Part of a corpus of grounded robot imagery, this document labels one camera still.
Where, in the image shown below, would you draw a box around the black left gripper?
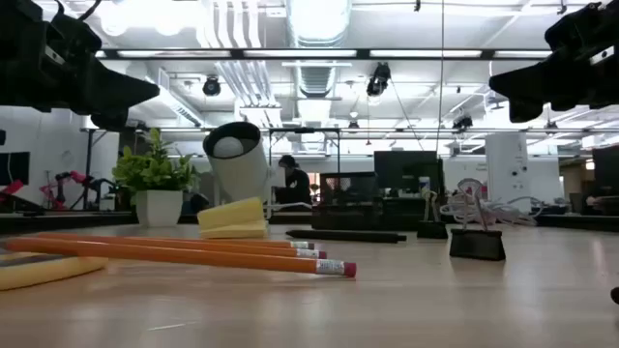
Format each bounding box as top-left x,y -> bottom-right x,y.
0,0 -> 162,132

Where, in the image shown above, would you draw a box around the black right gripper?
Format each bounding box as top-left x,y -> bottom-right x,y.
487,0 -> 619,125

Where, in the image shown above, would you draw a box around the large black binder clip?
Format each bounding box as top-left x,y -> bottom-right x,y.
448,177 -> 507,263

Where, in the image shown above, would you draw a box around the yellow sticky note pad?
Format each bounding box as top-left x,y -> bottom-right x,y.
196,196 -> 269,240

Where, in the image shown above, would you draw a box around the small black binder clip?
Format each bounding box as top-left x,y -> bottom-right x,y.
416,187 -> 450,241

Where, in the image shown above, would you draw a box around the yellow handled scissors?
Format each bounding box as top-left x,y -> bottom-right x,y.
0,250 -> 109,293

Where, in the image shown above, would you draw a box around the orange pencil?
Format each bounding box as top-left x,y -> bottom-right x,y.
37,234 -> 329,260
4,238 -> 358,279
42,231 -> 316,250

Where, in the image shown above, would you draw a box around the black mesh desk organizer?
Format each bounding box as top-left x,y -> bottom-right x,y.
311,171 -> 447,232

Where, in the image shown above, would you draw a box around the green plant in white pot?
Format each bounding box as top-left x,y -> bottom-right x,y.
111,127 -> 200,228

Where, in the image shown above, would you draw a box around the white square pillar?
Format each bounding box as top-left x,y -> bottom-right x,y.
485,131 -> 531,214

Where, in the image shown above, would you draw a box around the black monitor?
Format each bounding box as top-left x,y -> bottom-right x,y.
0,151 -> 31,187
372,150 -> 445,198

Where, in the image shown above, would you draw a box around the black overhead rig beam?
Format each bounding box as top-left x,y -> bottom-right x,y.
95,47 -> 553,62

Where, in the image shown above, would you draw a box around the person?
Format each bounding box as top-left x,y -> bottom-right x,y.
273,154 -> 313,206

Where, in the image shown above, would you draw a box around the black pen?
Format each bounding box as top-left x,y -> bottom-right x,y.
285,228 -> 408,245

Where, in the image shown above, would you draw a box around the white cable bundle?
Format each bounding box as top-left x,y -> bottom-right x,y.
438,191 -> 545,228

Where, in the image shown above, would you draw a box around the black aluminium table frame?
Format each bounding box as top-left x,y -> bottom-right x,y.
0,208 -> 619,234

